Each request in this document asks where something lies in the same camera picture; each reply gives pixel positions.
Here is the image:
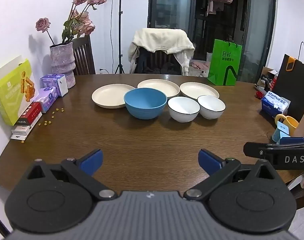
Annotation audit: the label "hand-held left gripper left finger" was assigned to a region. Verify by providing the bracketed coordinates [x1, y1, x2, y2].
[25, 149, 118, 202]

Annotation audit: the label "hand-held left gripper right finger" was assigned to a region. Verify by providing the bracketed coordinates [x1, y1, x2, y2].
[183, 149, 277, 202]

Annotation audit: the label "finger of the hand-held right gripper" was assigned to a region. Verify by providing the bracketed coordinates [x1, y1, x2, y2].
[243, 141, 304, 159]
[279, 136, 304, 145]

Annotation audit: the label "white bowl with black rim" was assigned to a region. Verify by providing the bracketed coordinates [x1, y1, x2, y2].
[197, 95, 227, 120]
[168, 96, 201, 123]

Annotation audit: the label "cream plate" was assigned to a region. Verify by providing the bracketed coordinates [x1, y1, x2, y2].
[92, 84, 136, 109]
[180, 82, 220, 100]
[137, 79, 180, 98]

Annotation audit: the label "blue bowl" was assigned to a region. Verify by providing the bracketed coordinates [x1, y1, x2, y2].
[124, 88, 168, 120]

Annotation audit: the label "blue yogurt cup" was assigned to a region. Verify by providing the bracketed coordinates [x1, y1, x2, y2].
[271, 121, 290, 143]
[279, 131, 292, 145]

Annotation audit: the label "yellow mug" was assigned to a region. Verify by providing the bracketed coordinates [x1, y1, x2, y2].
[275, 114, 299, 137]

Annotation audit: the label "blue tissue pack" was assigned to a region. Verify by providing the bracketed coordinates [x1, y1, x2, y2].
[261, 91, 291, 119]

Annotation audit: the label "black paper bag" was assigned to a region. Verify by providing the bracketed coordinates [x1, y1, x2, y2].
[271, 41, 304, 123]

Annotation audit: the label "scattered yellow kernels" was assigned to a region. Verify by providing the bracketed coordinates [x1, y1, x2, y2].
[21, 107, 65, 144]

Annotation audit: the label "red label water bottle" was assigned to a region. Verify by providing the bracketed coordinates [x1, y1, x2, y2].
[272, 71, 280, 90]

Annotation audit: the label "open cardboard box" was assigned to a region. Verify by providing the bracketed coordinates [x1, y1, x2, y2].
[257, 66, 280, 93]

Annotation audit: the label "purple soft tissue pack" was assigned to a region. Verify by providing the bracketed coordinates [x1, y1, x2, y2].
[35, 87, 58, 114]

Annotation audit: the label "red flat box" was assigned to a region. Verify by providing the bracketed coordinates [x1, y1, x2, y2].
[14, 102, 43, 126]

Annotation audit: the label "purple and white tissue cube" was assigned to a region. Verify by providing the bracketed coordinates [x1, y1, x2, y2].
[40, 74, 68, 97]

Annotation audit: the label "green paper bag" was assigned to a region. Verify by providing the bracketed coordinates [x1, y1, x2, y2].
[207, 39, 243, 86]

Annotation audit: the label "dark crumpled cloth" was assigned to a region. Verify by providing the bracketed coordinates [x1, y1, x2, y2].
[152, 62, 183, 75]

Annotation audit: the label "dark wooden chair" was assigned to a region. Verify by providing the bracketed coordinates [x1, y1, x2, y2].
[71, 34, 96, 75]

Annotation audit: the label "yellow-green snack box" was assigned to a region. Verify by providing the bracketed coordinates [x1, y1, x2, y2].
[0, 55, 40, 126]

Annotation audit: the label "wooden chair draped with clothes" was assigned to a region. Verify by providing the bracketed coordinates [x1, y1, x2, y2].
[136, 47, 184, 75]

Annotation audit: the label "dark blue pants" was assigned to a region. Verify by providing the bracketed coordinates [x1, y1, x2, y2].
[136, 47, 152, 73]

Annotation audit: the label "chair with cream jacket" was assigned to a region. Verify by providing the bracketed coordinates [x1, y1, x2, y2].
[129, 28, 195, 75]

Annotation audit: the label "black studio light stand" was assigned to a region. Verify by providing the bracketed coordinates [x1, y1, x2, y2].
[109, 0, 126, 74]

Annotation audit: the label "dried pink roses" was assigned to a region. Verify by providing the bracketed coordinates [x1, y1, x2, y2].
[35, 0, 107, 46]

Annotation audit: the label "black framed glass door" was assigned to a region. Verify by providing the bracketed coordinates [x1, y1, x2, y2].
[148, 0, 277, 83]

